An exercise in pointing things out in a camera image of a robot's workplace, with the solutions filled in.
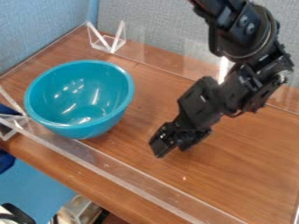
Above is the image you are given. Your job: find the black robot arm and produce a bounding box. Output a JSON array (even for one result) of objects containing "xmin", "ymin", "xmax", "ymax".
[{"xmin": 149, "ymin": 0, "xmax": 293, "ymax": 158}]

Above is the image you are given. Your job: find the blue plastic bowl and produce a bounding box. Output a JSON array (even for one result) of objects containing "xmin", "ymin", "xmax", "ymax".
[{"xmin": 22, "ymin": 59, "xmax": 135, "ymax": 139}]

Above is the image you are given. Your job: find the clear box under table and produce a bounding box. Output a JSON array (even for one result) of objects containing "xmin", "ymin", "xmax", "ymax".
[{"xmin": 56, "ymin": 194, "xmax": 101, "ymax": 224}]

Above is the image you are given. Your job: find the clear acrylic left bracket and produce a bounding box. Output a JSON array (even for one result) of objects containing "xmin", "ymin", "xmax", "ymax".
[{"xmin": 0, "ymin": 86, "xmax": 28, "ymax": 141}]

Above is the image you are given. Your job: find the black object bottom left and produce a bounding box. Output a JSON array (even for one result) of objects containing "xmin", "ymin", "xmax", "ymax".
[{"xmin": 0, "ymin": 203, "xmax": 36, "ymax": 224}]

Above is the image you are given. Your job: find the clear acrylic corner bracket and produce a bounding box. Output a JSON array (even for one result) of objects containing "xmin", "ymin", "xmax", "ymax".
[{"xmin": 87, "ymin": 21, "xmax": 127, "ymax": 53}]

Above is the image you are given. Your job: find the clear acrylic front barrier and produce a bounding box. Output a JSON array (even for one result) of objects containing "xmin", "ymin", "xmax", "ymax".
[{"xmin": 5, "ymin": 118, "xmax": 247, "ymax": 224}]

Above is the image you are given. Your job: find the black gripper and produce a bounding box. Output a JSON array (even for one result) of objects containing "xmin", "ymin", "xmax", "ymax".
[{"xmin": 148, "ymin": 109, "xmax": 223, "ymax": 158}]

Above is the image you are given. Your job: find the clear acrylic back barrier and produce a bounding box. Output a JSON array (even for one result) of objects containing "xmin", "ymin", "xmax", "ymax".
[{"xmin": 116, "ymin": 40, "xmax": 299, "ymax": 115}]

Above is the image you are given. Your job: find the clear acrylic barrier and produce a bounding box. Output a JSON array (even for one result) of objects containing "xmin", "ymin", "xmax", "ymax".
[
  {"xmin": 116, "ymin": 40, "xmax": 299, "ymax": 115},
  {"xmin": 5, "ymin": 118, "xmax": 247, "ymax": 224}
]

